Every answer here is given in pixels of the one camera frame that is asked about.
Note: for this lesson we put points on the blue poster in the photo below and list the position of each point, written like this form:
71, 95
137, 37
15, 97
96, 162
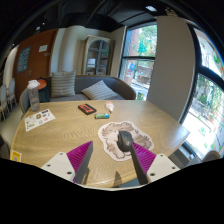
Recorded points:
23, 60

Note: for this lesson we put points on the black computer mouse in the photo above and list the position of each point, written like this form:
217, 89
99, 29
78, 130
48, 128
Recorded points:
125, 140

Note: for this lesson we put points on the cat-shaped mouse pad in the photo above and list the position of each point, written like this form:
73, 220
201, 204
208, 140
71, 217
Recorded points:
108, 136

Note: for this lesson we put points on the yellow card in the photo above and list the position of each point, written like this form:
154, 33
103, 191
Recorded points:
15, 156

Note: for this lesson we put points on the clear shaker bottle white lid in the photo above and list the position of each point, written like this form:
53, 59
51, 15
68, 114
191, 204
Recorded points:
33, 98

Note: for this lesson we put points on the group of white chairs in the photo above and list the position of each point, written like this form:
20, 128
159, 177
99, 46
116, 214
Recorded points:
6, 98

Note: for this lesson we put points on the small green pack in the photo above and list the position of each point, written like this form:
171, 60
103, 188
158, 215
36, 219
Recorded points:
102, 116

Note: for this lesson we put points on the wooden glass-door cabinet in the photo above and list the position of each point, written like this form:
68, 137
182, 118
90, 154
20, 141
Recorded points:
97, 55

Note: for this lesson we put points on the flat black and red box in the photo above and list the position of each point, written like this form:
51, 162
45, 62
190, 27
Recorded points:
87, 109

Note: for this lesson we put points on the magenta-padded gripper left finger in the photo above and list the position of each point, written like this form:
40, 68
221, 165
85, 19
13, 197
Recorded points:
60, 165

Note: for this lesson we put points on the grey sofa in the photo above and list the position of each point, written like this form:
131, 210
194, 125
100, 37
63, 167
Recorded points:
83, 83

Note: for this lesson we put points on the flat-lying striped cushion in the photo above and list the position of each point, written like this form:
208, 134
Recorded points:
99, 90

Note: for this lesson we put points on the small white tube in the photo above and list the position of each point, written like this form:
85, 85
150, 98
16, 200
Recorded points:
109, 107

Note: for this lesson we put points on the black and orange backpack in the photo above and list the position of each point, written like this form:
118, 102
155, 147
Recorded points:
44, 93

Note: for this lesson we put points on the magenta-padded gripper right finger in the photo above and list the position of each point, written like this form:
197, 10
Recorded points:
160, 166

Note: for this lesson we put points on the square striped cushion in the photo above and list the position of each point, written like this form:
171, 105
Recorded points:
63, 84

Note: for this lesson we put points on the brown wooden door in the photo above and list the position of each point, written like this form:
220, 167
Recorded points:
38, 65

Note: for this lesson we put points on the small white door sign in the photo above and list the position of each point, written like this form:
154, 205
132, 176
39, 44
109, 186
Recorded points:
43, 48

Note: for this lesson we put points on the dark-framed window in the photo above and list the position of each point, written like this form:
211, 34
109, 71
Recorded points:
206, 106
138, 63

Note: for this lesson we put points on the white sticker sheet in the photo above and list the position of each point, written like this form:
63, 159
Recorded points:
39, 120

